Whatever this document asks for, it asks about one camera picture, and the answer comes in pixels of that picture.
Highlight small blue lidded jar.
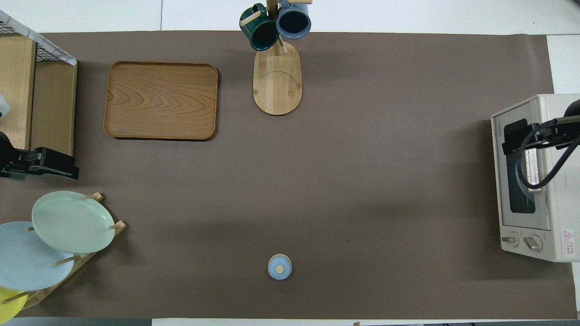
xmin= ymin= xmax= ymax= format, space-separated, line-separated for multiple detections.
xmin=267 ymin=254 xmax=293 ymax=281

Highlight light blue plate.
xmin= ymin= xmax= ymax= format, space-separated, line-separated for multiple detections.
xmin=0 ymin=221 xmax=75 ymax=292

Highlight wooden plate rack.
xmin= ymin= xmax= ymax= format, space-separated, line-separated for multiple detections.
xmin=0 ymin=192 xmax=127 ymax=311

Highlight red warning sticker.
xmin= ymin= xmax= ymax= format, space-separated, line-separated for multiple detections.
xmin=562 ymin=229 xmax=575 ymax=259

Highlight blue mug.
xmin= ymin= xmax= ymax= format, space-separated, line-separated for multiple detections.
xmin=276 ymin=0 xmax=312 ymax=40

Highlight wooden shelf with wire mesh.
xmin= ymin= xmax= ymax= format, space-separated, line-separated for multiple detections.
xmin=0 ymin=10 xmax=78 ymax=157

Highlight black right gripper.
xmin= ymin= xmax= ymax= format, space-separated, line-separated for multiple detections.
xmin=502 ymin=99 xmax=580 ymax=156

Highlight brown table mat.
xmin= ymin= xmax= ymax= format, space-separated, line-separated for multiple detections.
xmin=0 ymin=30 xmax=578 ymax=320

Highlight beige toaster oven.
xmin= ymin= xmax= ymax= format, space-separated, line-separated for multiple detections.
xmin=491 ymin=94 xmax=580 ymax=263

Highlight wooden serving tray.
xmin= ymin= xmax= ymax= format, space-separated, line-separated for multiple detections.
xmin=103 ymin=62 xmax=219 ymax=142

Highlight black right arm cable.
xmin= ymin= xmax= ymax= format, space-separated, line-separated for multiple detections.
xmin=516 ymin=119 xmax=580 ymax=190

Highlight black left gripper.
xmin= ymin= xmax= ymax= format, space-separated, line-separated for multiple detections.
xmin=0 ymin=131 xmax=80 ymax=181

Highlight yellow plate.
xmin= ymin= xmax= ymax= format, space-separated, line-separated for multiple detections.
xmin=0 ymin=287 xmax=29 ymax=325

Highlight glass oven door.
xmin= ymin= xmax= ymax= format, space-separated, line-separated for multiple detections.
xmin=491 ymin=101 xmax=552 ymax=231

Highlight dark green mug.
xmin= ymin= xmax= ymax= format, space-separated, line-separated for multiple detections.
xmin=239 ymin=4 xmax=280 ymax=52

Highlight pale green plate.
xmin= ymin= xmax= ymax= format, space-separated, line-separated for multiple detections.
xmin=31 ymin=191 xmax=116 ymax=254

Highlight wooden mug tree stand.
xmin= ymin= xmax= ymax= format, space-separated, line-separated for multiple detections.
xmin=240 ymin=0 xmax=313 ymax=116

